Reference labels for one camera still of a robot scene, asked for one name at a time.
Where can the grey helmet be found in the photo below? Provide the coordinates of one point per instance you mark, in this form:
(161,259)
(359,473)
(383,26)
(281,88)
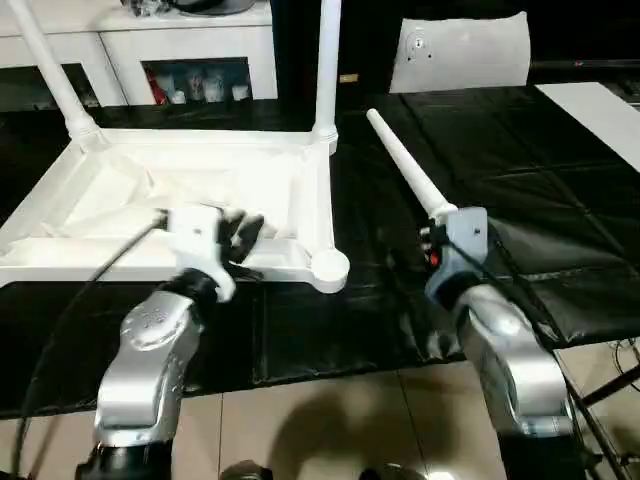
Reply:
(215,6)

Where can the white plastic table leg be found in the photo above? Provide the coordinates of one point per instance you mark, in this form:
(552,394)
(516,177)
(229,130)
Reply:
(55,75)
(410,165)
(327,65)

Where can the white plastic table top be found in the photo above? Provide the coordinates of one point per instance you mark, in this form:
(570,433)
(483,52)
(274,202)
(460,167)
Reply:
(150,160)

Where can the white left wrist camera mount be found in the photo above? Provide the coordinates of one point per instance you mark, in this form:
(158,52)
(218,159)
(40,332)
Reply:
(195,230)

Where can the dark robot left foot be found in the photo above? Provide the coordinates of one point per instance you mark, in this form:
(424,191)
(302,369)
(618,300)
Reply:
(247,472)

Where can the dark robot foot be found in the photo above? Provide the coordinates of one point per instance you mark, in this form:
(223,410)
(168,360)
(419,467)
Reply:
(390,472)
(247,472)

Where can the white glass-door cabinet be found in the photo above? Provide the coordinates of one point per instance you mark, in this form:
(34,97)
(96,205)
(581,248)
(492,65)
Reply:
(150,45)

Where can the black stand leg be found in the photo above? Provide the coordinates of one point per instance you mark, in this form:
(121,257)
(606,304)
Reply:
(615,385)

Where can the black work mat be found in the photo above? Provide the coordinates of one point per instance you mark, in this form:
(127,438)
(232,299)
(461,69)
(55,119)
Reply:
(525,175)

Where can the red bottle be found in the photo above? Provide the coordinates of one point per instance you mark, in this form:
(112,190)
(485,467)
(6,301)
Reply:
(158,89)

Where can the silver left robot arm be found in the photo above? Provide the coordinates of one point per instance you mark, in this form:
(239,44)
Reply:
(145,360)

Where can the white flat board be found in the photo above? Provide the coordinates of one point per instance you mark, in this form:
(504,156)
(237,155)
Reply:
(595,115)

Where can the black box with gold label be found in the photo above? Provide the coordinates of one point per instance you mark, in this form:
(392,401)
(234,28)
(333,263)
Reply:
(365,40)

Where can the dark robot right foot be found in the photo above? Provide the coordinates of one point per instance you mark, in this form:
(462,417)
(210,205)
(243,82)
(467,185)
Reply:
(390,472)

